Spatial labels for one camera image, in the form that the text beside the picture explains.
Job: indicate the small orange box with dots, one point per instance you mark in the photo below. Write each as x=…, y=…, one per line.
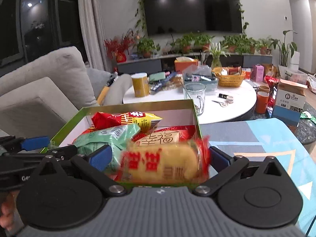
x=247, y=74

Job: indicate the wall television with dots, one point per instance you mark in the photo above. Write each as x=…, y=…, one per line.
x=192, y=12

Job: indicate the grey television cabinet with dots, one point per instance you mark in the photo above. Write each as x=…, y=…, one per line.
x=143, y=65

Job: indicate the blue white cardboard box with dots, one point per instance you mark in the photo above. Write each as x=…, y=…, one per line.
x=288, y=103

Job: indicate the brown package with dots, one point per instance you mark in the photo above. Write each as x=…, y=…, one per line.
x=268, y=70

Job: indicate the green snack packet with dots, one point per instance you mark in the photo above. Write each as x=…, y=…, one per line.
x=103, y=135

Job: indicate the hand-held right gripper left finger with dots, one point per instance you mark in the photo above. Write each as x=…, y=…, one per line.
x=100, y=156

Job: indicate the scissors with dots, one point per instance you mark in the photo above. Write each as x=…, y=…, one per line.
x=219, y=103

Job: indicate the teal storage tray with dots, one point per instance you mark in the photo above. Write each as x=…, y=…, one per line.
x=212, y=83

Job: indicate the dark glass window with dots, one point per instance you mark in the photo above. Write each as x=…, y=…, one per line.
x=37, y=17

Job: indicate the blue grey patterned mat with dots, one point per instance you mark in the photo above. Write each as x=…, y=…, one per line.
x=271, y=138

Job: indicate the yellow cushion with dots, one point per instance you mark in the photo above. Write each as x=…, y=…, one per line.
x=103, y=95

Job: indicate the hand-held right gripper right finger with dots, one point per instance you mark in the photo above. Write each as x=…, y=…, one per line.
x=219, y=159

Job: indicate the red snack packet beige label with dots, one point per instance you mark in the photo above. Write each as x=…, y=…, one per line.
x=163, y=137

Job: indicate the small green packet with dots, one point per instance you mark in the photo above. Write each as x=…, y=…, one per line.
x=308, y=117

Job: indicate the round white table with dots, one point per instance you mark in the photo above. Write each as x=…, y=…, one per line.
x=242, y=91

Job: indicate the red cylindrical can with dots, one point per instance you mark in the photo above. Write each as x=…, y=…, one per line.
x=234, y=70

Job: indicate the white curtain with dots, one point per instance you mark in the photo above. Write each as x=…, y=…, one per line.
x=91, y=24

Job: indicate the grey sofa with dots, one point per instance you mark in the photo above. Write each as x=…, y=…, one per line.
x=49, y=69

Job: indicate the tall leafy plant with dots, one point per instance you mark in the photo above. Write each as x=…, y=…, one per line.
x=284, y=51

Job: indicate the person's left hand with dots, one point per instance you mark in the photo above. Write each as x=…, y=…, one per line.
x=6, y=212

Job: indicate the white plastic bag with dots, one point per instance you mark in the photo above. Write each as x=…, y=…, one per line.
x=312, y=82

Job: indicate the blue snack bar packet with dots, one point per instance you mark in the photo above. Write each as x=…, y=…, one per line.
x=158, y=86

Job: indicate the small black tube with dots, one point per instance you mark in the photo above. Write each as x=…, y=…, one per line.
x=223, y=95

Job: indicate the glass vase with grass plant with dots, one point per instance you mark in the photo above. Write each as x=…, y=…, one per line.
x=216, y=61

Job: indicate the red and yellow snack packet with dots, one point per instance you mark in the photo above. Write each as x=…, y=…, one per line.
x=138, y=119

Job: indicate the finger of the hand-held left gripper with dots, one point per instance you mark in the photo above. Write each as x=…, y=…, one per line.
x=64, y=151
x=37, y=142

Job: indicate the tape roll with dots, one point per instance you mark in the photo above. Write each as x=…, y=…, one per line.
x=229, y=99

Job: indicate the pink carton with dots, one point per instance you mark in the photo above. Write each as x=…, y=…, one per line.
x=258, y=74

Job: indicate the glass mug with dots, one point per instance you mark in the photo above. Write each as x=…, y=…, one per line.
x=193, y=93

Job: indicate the yellow can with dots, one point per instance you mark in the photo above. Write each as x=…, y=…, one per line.
x=140, y=86

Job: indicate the red berry plant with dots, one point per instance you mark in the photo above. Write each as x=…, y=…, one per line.
x=118, y=44

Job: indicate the mint green case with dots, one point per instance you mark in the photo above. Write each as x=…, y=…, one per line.
x=156, y=76

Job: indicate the clear cookie packet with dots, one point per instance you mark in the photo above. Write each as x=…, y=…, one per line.
x=176, y=80

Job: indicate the green-rimmed cardboard box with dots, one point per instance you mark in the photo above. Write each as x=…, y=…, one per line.
x=172, y=113

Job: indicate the red plastic bag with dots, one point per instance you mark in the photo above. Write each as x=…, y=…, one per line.
x=271, y=80

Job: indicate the grey cushion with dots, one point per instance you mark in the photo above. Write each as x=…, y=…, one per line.
x=97, y=81

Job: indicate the black white cloth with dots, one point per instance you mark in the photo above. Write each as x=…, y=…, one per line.
x=112, y=77

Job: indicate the row of potted plants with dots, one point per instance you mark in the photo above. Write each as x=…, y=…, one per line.
x=145, y=47

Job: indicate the orange cup brown lid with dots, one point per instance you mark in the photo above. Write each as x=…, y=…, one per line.
x=264, y=88

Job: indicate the yellow snack packet red print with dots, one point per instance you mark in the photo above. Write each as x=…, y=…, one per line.
x=163, y=163

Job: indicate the clear storage box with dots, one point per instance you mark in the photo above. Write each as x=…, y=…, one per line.
x=296, y=75

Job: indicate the hanging green vine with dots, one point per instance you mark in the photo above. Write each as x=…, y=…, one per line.
x=141, y=7
x=240, y=7

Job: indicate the orange tissue box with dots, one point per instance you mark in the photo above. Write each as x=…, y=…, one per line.
x=185, y=65

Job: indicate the clear plastic bag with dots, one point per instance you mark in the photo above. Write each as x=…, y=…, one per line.
x=197, y=69

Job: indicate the orange woven basket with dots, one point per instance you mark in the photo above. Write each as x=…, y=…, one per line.
x=229, y=80

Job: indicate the white appliance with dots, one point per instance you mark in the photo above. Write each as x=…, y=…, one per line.
x=295, y=60

